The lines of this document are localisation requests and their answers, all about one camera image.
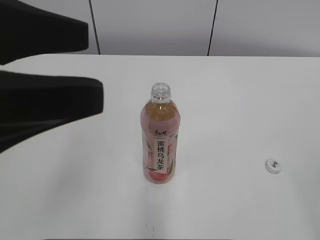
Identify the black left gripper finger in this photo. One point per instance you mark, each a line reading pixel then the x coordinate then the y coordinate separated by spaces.
pixel 27 31
pixel 31 104

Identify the pink peach tea bottle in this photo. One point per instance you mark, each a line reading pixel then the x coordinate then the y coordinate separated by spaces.
pixel 160 121

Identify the white bottle cap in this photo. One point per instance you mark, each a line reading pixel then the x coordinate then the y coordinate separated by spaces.
pixel 273 166

